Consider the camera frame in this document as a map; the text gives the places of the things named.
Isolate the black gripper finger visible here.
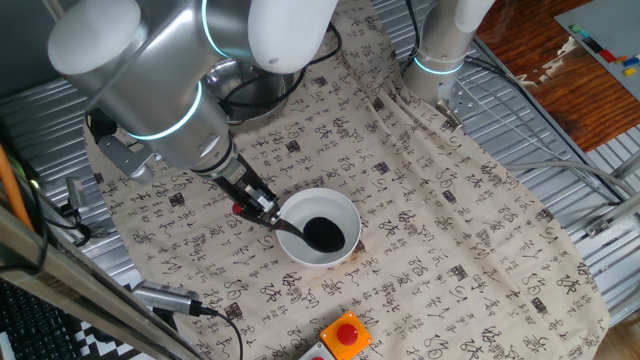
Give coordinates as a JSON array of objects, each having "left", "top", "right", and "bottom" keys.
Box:
[
  {"left": 246, "top": 183, "right": 281, "bottom": 222},
  {"left": 242, "top": 210, "right": 282, "bottom": 233}
]

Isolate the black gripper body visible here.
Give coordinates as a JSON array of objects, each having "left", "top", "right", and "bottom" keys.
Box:
[{"left": 212, "top": 155, "right": 261, "bottom": 206}]

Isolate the black ladle with red trim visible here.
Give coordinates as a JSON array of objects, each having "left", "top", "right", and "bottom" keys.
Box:
[{"left": 231, "top": 201, "right": 347, "bottom": 255}]

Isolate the white bowl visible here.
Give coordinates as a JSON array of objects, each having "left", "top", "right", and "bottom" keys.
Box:
[{"left": 275, "top": 187, "right": 362, "bottom": 269}]

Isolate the orange box with red button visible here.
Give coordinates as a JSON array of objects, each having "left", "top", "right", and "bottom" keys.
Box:
[{"left": 319, "top": 310, "right": 374, "bottom": 360}]

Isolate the grey box with mushroom button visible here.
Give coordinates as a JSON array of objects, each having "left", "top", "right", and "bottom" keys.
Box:
[{"left": 298, "top": 342, "right": 336, "bottom": 360}]

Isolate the calligraphy print tablecloth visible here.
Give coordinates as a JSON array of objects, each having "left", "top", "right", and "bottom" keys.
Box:
[{"left": 82, "top": 0, "right": 611, "bottom": 360}]

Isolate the black white checkerboard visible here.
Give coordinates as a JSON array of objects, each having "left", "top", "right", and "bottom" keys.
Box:
[{"left": 73, "top": 319, "right": 151, "bottom": 360}]

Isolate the orange pole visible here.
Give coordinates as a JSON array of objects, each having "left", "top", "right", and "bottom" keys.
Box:
[{"left": 0, "top": 144, "right": 34, "bottom": 232}]

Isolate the black keyboard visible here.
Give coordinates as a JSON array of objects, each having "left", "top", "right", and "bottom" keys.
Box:
[{"left": 0, "top": 279, "right": 85, "bottom": 360}]

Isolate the thin metal rod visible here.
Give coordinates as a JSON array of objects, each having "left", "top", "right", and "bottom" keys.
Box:
[{"left": 41, "top": 0, "right": 65, "bottom": 22}]

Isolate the wooden table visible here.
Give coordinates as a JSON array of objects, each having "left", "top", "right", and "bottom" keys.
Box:
[{"left": 474, "top": 0, "right": 640, "bottom": 154}]

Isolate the grey board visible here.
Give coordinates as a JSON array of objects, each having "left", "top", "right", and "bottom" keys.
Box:
[{"left": 553, "top": 0, "right": 640, "bottom": 102}]

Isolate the steel pot with black handle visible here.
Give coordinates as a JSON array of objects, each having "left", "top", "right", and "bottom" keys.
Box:
[{"left": 204, "top": 57, "right": 307, "bottom": 126}]

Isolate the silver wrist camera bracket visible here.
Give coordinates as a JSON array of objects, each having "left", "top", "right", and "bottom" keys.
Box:
[{"left": 87, "top": 107, "right": 157, "bottom": 185}]

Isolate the black camera cable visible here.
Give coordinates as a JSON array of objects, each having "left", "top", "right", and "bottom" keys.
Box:
[{"left": 198, "top": 305, "right": 245, "bottom": 360}]

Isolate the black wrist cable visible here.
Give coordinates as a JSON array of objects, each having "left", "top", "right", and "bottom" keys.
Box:
[{"left": 217, "top": 22, "right": 344, "bottom": 125}]

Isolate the grey depth camera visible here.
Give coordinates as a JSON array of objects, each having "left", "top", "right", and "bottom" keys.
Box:
[{"left": 130, "top": 279, "right": 204, "bottom": 317}]

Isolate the small grey camera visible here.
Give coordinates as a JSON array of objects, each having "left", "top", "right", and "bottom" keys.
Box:
[{"left": 63, "top": 176, "right": 91, "bottom": 217}]

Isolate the aluminium frame bar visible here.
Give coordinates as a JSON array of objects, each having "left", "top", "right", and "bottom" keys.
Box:
[{"left": 0, "top": 203, "right": 207, "bottom": 360}]

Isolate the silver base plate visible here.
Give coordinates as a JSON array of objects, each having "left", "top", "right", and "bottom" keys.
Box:
[{"left": 433, "top": 74, "right": 482, "bottom": 132}]

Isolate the black base cable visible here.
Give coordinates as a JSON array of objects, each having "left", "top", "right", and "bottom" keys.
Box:
[{"left": 463, "top": 53, "right": 625, "bottom": 205}]

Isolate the grey cable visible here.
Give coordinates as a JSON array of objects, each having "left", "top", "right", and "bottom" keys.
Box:
[{"left": 502, "top": 158, "right": 640, "bottom": 197}]

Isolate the metal corner bracket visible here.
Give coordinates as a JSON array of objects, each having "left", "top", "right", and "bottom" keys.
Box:
[{"left": 582, "top": 192, "right": 640, "bottom": 239}]

